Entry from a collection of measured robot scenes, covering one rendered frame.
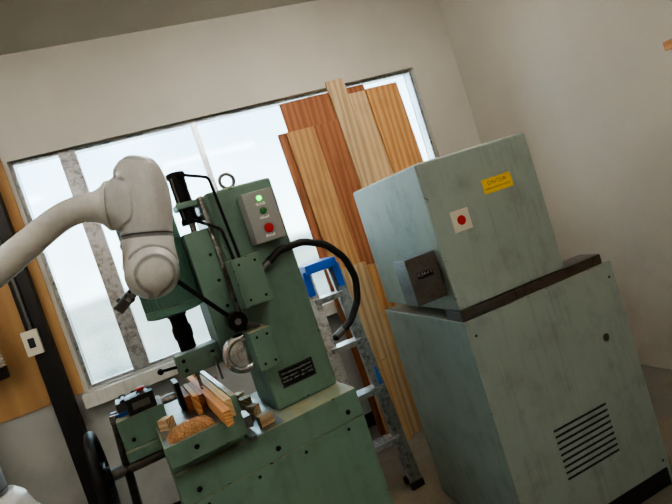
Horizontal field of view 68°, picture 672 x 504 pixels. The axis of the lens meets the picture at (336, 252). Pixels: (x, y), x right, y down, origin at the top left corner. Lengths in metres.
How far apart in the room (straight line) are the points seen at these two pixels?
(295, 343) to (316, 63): 2.17
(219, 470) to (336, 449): 0.36
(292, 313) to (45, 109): 2.04
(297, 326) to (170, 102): 1.89
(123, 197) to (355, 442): 1.03
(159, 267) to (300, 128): 2.28
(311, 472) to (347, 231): 1.74
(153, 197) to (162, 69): 2.23
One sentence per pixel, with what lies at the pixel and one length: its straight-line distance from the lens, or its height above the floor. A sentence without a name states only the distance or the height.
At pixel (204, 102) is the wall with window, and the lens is 3.19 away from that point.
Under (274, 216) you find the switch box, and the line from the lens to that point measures 1.57.
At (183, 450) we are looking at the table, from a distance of 1.44.
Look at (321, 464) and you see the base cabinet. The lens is 1.63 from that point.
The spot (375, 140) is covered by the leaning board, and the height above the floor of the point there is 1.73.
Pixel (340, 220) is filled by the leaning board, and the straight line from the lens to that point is 3.04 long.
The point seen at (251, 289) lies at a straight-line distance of 1.51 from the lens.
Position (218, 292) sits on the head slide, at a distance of 1.61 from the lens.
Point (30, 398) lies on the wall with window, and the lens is 3.16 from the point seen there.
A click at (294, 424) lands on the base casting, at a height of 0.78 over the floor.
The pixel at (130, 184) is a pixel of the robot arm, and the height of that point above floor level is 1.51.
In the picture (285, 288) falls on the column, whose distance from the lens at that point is 1.63.
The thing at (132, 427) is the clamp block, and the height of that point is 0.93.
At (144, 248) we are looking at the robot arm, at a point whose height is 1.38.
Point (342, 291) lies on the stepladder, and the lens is 2.41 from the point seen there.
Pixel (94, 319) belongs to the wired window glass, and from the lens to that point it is 3.13.
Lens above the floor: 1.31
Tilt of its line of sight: 3 degrees down
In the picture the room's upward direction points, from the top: 18 degrees counter-clockwise
